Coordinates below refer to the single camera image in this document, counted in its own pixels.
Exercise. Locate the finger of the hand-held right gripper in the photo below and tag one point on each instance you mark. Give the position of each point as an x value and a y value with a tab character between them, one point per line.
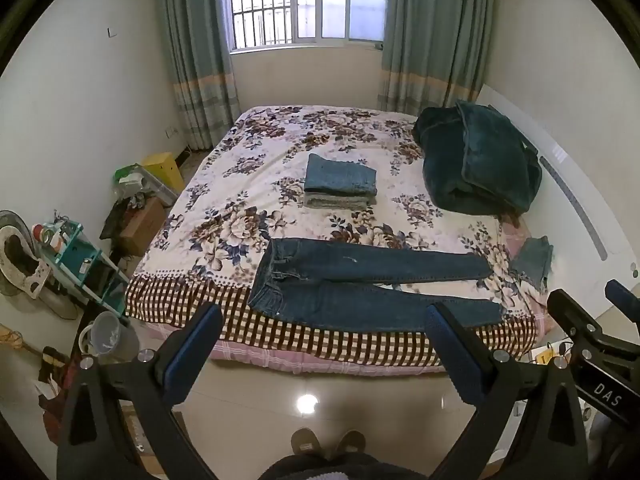
625	296
570	312

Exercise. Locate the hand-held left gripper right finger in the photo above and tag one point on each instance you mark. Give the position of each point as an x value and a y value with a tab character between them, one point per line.
450	350

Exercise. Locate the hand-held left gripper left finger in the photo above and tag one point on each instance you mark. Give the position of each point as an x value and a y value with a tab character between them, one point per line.
197	335

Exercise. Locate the blue jeans pants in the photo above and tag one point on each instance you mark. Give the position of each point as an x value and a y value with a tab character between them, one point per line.
350	270

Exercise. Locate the folded grey pants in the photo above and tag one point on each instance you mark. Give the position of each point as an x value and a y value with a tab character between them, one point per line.
340	202

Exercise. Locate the small denim shorts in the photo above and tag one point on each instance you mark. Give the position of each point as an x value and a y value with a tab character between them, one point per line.
532	262

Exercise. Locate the grey plastic bucket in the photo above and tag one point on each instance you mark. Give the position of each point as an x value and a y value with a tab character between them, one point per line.
107	335

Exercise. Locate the white headboard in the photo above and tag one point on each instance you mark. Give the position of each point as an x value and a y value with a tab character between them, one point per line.
575	200

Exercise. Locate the brown cardboard box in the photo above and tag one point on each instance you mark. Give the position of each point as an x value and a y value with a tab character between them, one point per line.
145	225

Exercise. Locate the bed with floral sheet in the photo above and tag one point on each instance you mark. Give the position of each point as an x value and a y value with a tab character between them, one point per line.
250	210

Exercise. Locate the person's right shoe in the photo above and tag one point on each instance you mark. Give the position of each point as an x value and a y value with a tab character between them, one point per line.
350	442

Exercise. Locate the person's shoe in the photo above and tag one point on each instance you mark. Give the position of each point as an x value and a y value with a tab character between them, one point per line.
350	442
305	442

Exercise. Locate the teal shelf rack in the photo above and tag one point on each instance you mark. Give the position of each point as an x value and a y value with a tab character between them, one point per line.
82	255

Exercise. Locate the person's left shoe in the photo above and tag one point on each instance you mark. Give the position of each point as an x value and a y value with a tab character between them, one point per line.
305	442

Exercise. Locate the red plaid cloth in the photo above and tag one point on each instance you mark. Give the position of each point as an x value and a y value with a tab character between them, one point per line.
52	400

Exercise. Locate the yellow box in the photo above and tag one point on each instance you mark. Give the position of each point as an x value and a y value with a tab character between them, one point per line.
164	170

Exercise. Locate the person's dark clothing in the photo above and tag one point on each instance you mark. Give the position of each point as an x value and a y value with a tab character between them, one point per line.
325	467

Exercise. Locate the green plastic bag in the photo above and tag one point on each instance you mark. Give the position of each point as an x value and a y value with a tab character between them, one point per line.
127	174

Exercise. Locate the dark green blanket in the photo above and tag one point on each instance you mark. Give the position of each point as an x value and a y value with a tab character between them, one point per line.
475	160

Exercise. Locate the white standing fan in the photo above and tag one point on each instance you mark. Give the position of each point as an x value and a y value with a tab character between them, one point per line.
20	260

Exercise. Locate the folded blue jeans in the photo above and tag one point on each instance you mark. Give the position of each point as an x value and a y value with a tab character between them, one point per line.
340	175

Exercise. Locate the green striped curtain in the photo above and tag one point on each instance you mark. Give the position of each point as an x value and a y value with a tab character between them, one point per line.
195	50
435	35

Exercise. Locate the window with metal grille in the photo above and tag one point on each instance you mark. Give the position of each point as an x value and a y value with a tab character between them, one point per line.
310	5

